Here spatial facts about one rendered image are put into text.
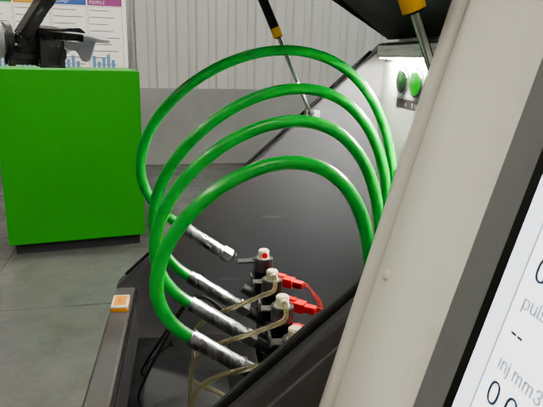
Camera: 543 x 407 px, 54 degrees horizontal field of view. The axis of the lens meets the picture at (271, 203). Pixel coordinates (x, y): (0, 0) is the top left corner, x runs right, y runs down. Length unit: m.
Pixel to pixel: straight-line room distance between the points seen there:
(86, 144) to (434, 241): 3.75
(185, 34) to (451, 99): 6.87
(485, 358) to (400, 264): 0.12
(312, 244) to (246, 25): 6.27
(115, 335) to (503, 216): 0.78
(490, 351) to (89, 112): 3.81
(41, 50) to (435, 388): 1.10
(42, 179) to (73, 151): 0.29
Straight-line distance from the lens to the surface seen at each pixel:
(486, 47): 0.36
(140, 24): 7.19
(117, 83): 3.99
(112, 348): 0.94
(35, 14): 1.27
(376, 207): 0.64
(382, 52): 1.05
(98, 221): 4.15
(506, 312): 0.28
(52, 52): 1.28
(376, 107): 0.79
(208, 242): 0.78
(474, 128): 0.34
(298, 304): 0.72
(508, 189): 0.30
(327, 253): 1.17
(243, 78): 7.29
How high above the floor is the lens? 1.41
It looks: 15 degrees down
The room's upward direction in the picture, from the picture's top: 2 degrees clockwise
